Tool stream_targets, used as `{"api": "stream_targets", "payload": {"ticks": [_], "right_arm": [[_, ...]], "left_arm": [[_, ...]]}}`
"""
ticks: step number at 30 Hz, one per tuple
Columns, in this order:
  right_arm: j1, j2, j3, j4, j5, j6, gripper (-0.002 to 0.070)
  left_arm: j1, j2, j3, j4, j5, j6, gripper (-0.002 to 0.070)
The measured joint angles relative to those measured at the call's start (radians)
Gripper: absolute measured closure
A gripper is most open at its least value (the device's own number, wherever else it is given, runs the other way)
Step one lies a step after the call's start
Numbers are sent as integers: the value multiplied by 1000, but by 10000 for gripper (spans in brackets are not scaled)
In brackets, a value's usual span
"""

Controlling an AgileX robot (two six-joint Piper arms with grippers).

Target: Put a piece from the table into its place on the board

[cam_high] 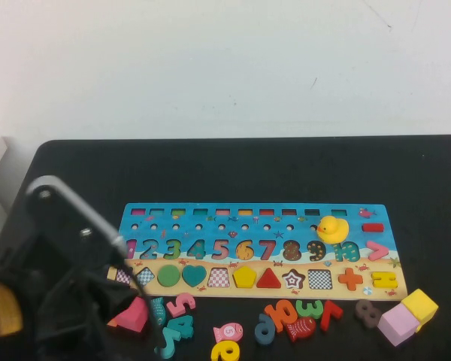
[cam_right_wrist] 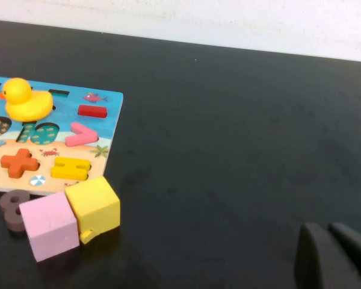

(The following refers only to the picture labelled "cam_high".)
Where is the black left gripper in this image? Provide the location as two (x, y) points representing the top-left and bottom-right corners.
(39, 265), (139, 361)

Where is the yellow pentagon piece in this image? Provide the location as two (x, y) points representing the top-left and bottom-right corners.
(232, 265), (258, 289)

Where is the light teal hooked number piece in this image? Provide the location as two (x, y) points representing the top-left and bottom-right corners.
(155, 326), (182, 359)

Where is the green circle piece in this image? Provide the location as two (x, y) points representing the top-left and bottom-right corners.
(156, 264), (182, 289)

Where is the pink number five piece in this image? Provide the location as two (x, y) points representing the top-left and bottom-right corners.
(166, 293), (197, 318)

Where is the teal number four piece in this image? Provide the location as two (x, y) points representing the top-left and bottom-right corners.
(171, 314), (195, 340)

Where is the teal heart piece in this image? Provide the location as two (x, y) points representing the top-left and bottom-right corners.
(181, 264), (208, 288)

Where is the yellow number six piece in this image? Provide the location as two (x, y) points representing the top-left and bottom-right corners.
(210, 338), (241, 361)

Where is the slate blue number nine piece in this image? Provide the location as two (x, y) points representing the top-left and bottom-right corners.
(253, 313), (277, 344)

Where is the blue wooden number puzzle board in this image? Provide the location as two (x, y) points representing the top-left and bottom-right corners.
(105, 203), (409, 302)

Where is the red triangle piece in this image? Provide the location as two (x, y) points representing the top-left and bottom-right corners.
(256, 268), (286, 290)

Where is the orange number ten piece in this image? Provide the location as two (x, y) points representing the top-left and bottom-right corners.
(263, 298), (299, 333)

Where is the green number three piece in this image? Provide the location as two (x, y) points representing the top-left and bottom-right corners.
(295, 299), (325, 320)

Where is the red number seven piece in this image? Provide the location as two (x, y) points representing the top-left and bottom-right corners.
(319, 299), (344, 332)

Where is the orange plus sign piece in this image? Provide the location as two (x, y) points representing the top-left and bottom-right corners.
(337, 267), (364, 292)

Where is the brown number eight piece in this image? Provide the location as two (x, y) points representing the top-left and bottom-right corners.
(354, 299), (382, 329)

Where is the pink greater-than sign piece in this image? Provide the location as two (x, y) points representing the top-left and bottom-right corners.
(365, 240), (390, 262)

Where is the yellow equals sign piece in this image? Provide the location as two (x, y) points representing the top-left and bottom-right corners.
(371, 271), (399, 290)

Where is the magenta wooden cube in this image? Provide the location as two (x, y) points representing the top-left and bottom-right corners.
(114, 296), (150, 334)

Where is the teal wooden fish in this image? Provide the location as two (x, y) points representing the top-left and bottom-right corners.
(149, 296), (167, 325)

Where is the pink wooden fish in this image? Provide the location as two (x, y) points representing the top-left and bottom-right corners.
(212, 322), (244, 344)

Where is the red wooden fish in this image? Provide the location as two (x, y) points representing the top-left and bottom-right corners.
(285, 316), (317, 343)

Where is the yellow rubber duck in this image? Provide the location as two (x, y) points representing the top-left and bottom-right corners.
(316, 215), (350, 247)

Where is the lilac wooden cube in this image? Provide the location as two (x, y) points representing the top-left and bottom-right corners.
(377, 302), (419, 348)

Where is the yellow wooden cube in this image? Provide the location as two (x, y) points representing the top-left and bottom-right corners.
(400, 288), (440, 333)

